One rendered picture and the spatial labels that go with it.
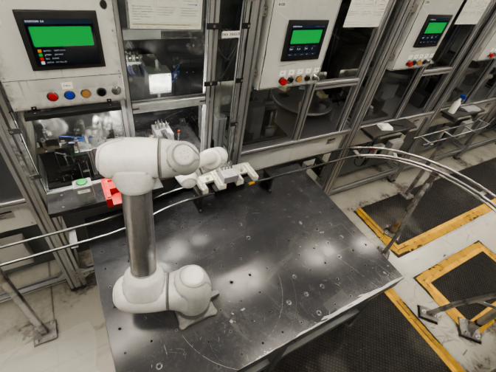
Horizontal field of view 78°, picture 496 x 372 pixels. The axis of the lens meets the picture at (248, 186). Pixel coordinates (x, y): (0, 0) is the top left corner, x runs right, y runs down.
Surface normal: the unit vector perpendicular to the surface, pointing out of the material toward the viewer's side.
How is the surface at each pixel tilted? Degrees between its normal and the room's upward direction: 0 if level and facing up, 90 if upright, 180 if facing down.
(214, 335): 0
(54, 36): 90
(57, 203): 0
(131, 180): 80
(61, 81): 90
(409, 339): 0
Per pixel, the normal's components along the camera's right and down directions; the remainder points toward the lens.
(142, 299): 0.17, 0.44
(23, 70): 0.47, 0.65
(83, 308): 0.14, -0.72
